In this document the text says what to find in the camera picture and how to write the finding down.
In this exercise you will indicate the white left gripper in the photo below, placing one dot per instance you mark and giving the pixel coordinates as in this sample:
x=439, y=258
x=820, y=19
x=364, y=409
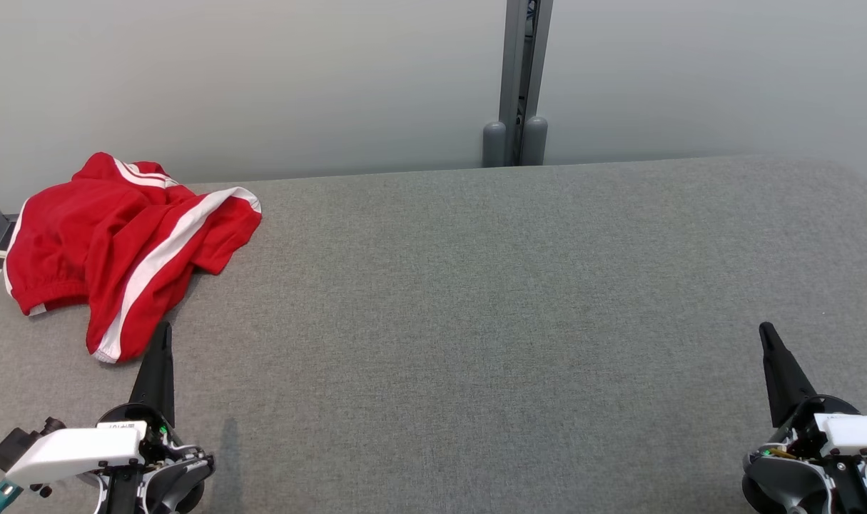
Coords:
x=76, y=450

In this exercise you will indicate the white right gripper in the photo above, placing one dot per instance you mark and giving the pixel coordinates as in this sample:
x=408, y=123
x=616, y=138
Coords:
x=854, y=435

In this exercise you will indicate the red shorts with white stripe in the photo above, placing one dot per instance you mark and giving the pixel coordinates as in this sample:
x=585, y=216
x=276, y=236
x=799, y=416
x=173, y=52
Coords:
x=126, y=243

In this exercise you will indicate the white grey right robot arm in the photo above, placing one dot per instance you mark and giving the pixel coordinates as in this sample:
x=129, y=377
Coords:
x=783, y=478

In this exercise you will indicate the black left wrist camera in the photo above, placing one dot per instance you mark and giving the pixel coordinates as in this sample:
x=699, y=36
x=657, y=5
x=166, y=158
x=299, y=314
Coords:
x=19, y=442

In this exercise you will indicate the grey cylindrical post foot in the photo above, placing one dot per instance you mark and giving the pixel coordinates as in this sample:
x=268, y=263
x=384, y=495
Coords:
x=494, y=146
x=535, y=143

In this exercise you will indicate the grey metal partition post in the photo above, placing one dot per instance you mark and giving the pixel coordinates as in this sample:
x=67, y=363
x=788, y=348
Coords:
x=522, y=57

